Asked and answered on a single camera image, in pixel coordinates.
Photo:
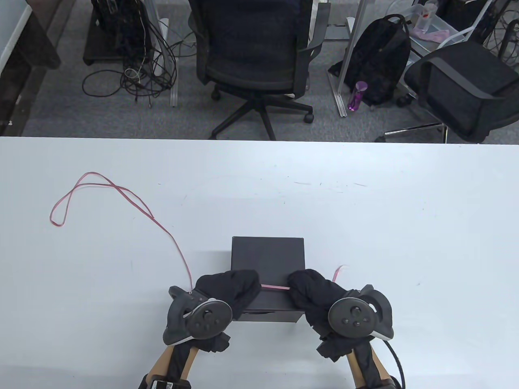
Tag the black mesh office chair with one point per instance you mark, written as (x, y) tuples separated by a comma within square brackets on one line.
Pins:
[(251, 40)]

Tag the person's right forearm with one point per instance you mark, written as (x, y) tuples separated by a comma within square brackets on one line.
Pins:
[(381, 366)]

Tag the black backpack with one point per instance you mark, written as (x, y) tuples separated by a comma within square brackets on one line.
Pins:
[(377, 52)]

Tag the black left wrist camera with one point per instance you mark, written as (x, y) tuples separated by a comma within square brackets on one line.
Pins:
[(215, 343)]

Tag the purple water bottle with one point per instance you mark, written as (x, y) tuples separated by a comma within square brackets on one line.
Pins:
[(357, 97)]

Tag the person's left hand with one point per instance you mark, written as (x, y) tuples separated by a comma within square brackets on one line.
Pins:
[(231, 287)]

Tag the black right wrist pack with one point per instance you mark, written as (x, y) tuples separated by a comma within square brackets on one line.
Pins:
[(389, 383)]

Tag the black left wrist pack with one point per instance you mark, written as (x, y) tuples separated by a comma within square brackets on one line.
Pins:
[(170, 384)]

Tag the black wrist pack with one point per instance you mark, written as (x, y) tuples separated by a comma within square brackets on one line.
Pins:
[(389, 383), (170, 384)]

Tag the grey hand controller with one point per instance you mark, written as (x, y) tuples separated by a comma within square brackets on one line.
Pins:
[(206, 320), (352, 318)]

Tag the grey right hand controller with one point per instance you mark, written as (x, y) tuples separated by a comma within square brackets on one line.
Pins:
[(352, 318)]

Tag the person's left forearm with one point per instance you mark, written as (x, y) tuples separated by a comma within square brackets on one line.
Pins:
[(160, 362)]

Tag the grey left hand controller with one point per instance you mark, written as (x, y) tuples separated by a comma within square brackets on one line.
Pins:
[(206, 320)]

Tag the pink bow ribbon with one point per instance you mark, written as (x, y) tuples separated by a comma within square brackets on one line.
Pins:
[(275, 287)]

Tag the white desk with dark sides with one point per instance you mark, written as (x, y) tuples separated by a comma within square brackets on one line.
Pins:
[(36, 44)]

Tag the clear spray bottle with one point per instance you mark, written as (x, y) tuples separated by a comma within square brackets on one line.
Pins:
[(427, 16)]

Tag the black chair with grey armrest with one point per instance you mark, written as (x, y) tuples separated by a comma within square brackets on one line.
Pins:
[(466, 81)]

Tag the pink cloth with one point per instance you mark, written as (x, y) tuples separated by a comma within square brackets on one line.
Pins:
[(432, 35)]

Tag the person's right hand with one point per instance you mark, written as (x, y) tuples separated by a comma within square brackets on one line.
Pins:
[(312, 291)]

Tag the clear plastic bin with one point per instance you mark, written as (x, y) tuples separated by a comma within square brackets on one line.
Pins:
[(436, 28)]

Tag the black cardboard box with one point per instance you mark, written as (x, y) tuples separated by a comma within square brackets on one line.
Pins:
[(267, 255)]

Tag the black computer tower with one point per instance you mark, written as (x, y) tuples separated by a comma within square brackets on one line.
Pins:
[(117, 24)]

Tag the white power strip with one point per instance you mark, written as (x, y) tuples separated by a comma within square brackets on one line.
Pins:
[(163, 28)]

